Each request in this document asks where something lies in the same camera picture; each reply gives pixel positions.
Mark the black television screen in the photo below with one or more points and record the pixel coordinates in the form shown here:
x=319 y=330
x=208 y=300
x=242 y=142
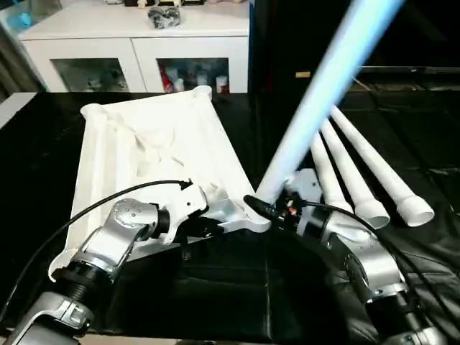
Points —
x=431 y=36

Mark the black work mat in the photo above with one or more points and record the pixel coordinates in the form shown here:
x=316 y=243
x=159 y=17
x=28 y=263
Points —
x=215 y=287

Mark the small yellow label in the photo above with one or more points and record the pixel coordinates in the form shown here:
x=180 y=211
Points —
x=303 y=74

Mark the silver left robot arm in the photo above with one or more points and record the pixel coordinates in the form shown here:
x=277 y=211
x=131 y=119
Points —
x=104 y=237

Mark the white glass-door cabinet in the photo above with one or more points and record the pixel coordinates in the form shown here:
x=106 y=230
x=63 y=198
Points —
x=90 y=54

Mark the dark blue black cabinet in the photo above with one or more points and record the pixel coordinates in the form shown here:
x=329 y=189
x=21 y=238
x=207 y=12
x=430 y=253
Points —
x=280 y=36

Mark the red white package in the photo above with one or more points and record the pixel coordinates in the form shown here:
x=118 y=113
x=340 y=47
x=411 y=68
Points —
x=166 y=77

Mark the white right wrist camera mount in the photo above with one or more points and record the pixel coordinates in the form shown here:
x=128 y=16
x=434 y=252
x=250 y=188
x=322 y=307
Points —
x=305 y=179

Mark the white plastic table top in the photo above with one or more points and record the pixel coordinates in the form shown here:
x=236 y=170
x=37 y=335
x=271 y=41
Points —
x=118 y=161

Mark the black grey bundle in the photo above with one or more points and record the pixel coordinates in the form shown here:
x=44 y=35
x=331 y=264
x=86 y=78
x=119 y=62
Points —
x=163 y=16

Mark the white board strip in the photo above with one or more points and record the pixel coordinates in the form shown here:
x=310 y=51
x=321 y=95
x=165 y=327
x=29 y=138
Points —
x=14 y=108

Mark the white plastic table leg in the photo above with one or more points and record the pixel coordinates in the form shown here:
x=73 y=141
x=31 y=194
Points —
x=323 y=90
x=323 y=169
x=345 y=169
x=373 y=161

